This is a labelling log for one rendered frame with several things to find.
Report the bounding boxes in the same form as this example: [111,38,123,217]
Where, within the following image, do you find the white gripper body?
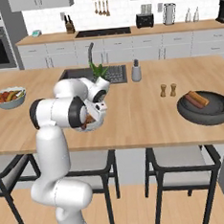
[90,100,110,121]

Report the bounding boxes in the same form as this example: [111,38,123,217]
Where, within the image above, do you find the light blue fruit bowl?
[0,85,29,111]

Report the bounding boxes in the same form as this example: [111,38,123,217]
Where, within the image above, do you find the brown sausage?
[184,93,205,111]

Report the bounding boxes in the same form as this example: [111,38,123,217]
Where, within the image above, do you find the tan hot dog bun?
[186,88,211,108]

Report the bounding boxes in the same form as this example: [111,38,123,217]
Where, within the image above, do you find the dark grey bowl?
[175,88,224,129]

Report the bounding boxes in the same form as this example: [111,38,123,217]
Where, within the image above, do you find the green plant in white pot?
[87,59,113,92]

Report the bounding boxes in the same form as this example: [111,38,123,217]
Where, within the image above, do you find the dark sink basin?
[57,63,128,90]

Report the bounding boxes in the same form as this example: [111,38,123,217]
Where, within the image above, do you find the grey sink tap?
[85,41,98,69]

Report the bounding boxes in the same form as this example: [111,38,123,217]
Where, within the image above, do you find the wooden shaker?
[168,82,179,99]
[159,83,168,98]

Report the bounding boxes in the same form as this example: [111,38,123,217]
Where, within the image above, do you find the white base cupboards run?
[16,26,224,74]

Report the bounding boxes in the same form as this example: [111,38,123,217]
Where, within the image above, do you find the black hob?
[75,26,133,40]

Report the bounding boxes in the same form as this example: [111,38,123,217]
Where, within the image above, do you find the wooden knife block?
[63,13,78,35]

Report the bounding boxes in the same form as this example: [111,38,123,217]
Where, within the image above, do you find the yellow banana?
[5,90,21,103]

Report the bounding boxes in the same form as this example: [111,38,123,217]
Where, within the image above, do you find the black toaster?
[134,11,156,30]

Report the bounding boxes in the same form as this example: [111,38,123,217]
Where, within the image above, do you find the small teal kitchen scale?
[31,29,43,38]

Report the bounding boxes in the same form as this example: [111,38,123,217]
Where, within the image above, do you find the red fruit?
[0,91,11,103]

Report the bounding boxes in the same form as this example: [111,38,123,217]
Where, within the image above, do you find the steel kettle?
[161,2,178,27]

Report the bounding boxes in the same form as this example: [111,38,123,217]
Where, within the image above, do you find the white bottle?
[191,7,201,23]
[184,7,193,24]

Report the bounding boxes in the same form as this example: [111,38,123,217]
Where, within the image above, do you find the black coffee machine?
[213,0,224,25]

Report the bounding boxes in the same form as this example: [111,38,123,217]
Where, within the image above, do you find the black frame stool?
[0,152,47,224]
[140,141,224,224]
[64,148,123,224]

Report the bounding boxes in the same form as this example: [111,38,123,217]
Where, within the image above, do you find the rail with hanging tools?
[91,0,114,18]

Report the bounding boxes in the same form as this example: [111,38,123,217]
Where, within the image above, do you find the white wall cupboards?
[7,0,76,13]

